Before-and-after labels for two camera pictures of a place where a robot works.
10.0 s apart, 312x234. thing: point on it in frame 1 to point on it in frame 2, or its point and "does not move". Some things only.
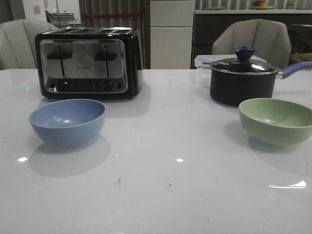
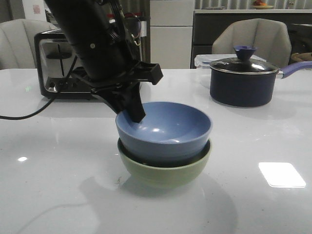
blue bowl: [68, 123] to [169, 133]
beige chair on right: [271, 38] does not move
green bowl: [276, 122] to [164, 176]
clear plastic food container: [203, 62] does not move
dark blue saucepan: [232, 89] does not move
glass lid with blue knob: [243, 64] does not move
